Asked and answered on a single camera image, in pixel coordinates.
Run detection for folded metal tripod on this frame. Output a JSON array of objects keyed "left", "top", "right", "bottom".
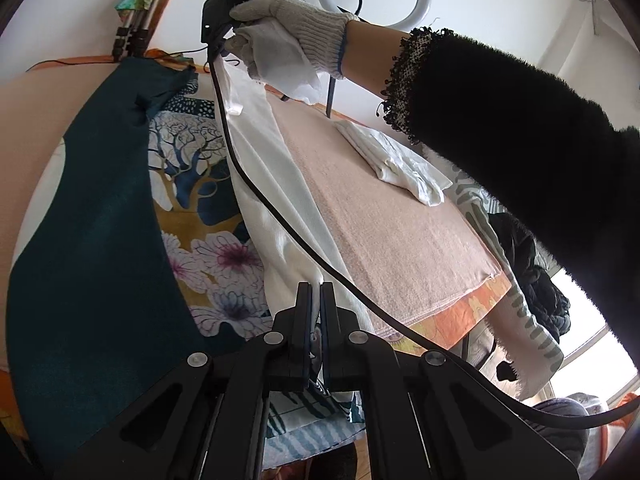
[{"left": 112, "top": 0, "right": 157, "bottom": 64}]

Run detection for white garment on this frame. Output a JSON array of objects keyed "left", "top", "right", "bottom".
[{"left": 210, "top": 55, "right": 377, "bottom": 342}]

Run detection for pink blanket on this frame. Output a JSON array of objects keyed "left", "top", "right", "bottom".
[{"left": 0, "top": 62, "right": 506, "bottom": 343}]

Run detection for person's right forearm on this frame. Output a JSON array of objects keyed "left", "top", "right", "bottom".
[{"left": 341, "top": 20, "right": 640, "bottom": 376}]

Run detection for white clothes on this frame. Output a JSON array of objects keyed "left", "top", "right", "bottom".
[{"left": 334, "top": 119, "right": 447, "bottom": 207}]

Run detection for grey cloth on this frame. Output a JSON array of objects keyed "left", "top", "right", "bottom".
[{"left": 520, "top": 396, "right": 593, "bottom": 467}]

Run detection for green striped white blanket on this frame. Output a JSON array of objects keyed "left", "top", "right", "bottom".
[{"left": 440, "top": 160, "right": 566, "bottom": 402}]

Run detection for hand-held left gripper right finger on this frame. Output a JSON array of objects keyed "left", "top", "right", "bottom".
[{"left": 319, "top": 282, "right": 581, "bottom": 480}]

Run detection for teal floral printed cloth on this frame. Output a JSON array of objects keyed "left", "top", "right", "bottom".
[{"left": 7, "top": 57, "right": 367, "bottom": 466}]

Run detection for person's right hand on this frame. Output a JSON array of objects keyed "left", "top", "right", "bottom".
[{"left": 223, "top": 0, "right": 362, "bottom": 106}]

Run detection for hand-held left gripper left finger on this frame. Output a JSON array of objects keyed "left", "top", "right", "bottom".
[{"left": 52, "top": 282, "right": 316, "bottom": 480}]

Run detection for black jacket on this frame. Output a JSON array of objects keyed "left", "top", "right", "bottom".
[{"left": 487, "top": 212, "right": 572, "bottom": 348}]

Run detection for thin black cable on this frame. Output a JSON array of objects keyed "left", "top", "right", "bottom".
[{"left": 144, "top": 46, "right": 209, "bottom": 60}]

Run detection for orange floral sheet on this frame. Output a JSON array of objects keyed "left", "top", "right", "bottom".
[{"left": 25, "top": 49, "right": 515, "bottom": 358}]

